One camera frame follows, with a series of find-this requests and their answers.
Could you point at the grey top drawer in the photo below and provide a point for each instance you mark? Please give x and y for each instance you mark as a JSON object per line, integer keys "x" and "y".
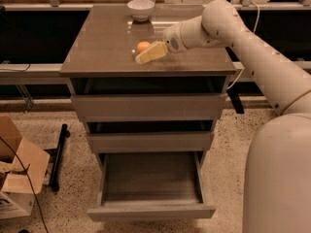
{"x": 92, "y": 108}

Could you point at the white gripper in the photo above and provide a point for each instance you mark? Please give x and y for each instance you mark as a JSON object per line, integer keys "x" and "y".
{"x": 172, "y": 39}

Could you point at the open cardboard box left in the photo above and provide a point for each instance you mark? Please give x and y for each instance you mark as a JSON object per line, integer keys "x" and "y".
{"x": 23, "y": 170}

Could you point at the grey open bottom drawer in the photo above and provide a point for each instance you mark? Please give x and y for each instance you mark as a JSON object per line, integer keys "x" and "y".
{"x": 151, "y": 186}

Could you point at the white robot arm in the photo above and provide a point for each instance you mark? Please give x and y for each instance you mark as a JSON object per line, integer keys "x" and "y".
{"x": 277, "y": 187}

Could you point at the grey middle drawer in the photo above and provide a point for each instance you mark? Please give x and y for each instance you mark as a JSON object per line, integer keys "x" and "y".
{"x": 145, "y": 142}

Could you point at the black metal stand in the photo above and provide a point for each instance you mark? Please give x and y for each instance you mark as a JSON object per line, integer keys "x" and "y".
{"x": 55, "y": 159}

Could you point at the black table leg bracket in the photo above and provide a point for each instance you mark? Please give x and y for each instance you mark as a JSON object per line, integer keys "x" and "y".
{"x": 235, "y": 100}

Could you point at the white ceramic bowl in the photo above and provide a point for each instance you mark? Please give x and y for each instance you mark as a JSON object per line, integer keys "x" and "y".
{"x": 141, "y": 10}

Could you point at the orange fruit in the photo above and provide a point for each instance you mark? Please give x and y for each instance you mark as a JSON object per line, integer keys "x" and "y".
{"x": 142, "y": 46}

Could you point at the grey drawer cabinet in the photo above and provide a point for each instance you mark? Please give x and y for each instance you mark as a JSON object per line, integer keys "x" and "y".
{"x": 102, "y": 62}

